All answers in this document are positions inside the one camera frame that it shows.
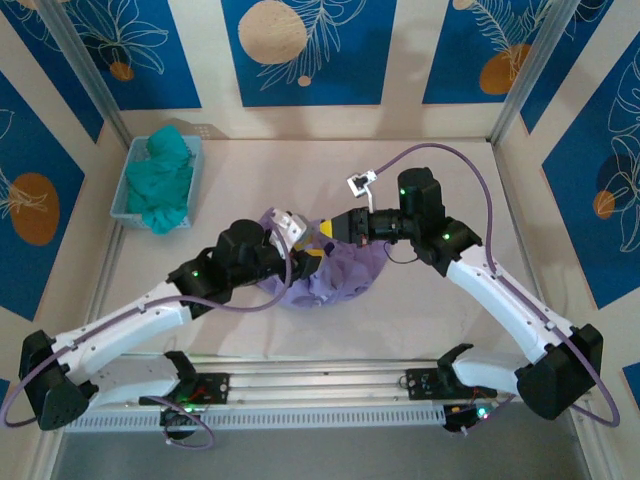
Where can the purple t-shirt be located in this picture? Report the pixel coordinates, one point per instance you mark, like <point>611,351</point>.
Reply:
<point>350,280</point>

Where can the light blue plastic basket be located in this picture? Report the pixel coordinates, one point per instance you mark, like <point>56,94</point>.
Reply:
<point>125,220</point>

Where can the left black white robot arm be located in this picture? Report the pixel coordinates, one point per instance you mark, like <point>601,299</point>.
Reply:
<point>125,325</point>

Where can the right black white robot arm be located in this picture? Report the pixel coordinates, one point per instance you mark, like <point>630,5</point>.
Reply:
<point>500,300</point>

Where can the teal garment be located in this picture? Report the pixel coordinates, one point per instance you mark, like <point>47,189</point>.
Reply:
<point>155,185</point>

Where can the white table cover cloth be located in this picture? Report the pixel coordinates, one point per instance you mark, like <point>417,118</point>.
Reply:
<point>425,325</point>

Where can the left black electronics box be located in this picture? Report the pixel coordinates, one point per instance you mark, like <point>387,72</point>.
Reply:
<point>177,417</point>

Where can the black electronics box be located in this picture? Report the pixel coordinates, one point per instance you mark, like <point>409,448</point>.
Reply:
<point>177,417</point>
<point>457,417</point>

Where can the right black electronics box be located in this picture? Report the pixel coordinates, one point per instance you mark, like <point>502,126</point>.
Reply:
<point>457,417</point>

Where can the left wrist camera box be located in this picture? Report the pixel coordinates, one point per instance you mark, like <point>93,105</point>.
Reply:
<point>292,227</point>

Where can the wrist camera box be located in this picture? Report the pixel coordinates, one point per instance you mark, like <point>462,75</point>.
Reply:
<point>292,227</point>
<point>361,182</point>

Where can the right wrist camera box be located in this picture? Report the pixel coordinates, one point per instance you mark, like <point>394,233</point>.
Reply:
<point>361,182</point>

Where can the aluminium side rail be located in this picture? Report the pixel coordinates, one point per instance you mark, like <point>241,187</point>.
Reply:
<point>507,175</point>

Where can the aluminium frame beam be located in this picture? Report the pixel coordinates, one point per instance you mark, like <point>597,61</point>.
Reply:
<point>320,380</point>

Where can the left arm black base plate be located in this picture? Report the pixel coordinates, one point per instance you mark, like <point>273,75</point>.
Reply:
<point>215,387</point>

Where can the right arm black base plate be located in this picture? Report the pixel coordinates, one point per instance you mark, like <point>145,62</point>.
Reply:
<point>422,384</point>

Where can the aluminium frame post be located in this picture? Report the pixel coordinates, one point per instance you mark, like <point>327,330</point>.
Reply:
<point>86,65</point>
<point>539,65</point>

